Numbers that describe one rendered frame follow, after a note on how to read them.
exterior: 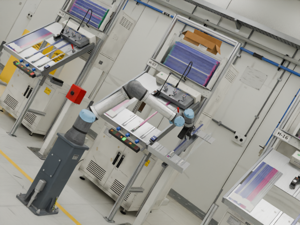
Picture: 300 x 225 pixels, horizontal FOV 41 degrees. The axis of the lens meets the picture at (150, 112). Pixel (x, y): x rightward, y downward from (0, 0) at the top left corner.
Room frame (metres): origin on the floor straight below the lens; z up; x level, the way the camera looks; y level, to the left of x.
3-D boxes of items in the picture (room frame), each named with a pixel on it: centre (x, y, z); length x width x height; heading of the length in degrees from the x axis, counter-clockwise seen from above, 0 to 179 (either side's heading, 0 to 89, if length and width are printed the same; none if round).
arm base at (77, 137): (2.80, 0.37, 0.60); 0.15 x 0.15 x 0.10
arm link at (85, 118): (2.81, 0.38, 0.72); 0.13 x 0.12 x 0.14; 8
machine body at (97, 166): (3.98, -0.12, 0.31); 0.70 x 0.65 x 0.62; 61
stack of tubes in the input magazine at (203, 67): (3.85, -0.12, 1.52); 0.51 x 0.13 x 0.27; 61
